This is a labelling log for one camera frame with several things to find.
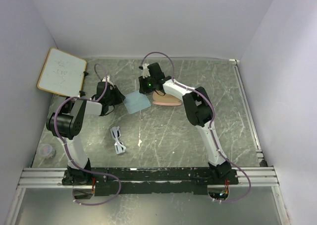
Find pink glasses case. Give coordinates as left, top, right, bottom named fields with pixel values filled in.
left=153, top=92, right=182, bottom=107

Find light blue cleaning cloth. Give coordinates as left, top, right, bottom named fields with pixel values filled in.
left=123, top=91, right=151, bottom=114

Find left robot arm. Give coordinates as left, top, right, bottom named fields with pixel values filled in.
left=46, top=81, right=125, bottom=185

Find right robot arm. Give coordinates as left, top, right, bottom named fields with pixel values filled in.
left=139, top=62, right=232, bottom=184

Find white sunglasses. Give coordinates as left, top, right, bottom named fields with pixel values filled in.
left=110, top=126, right=126, bottom=155

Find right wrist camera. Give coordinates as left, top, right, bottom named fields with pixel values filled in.
left=139, top=63, right=151, bottom=78

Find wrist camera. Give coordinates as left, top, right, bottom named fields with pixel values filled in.
left=102, top=75, right=115, bottom=88
left=139, top=63, right=151, bottom=78

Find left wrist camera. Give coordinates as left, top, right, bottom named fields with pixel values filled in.
left=102, top=75, right=115, bottom=88

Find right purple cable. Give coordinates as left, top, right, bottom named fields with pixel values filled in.
left=140, top=52, right=252, bottom=204

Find purple cable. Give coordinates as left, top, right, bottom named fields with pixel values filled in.
left=53, top=63, right=122, bottom=206
left=140, top=52, right=252, bottom=204

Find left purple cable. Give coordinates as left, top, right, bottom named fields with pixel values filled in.
left=53, top=63, right=122, bottom=206

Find small whiteboard with orange frame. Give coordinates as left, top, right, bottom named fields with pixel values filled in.
left=37, top=48, right=87, bottom=97

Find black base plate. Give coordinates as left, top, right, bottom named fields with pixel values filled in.
left=61, top=167, right=238, bottom=196

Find aluminium rail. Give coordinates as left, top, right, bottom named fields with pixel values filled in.
left=18, top=167, right=279, bottom=188

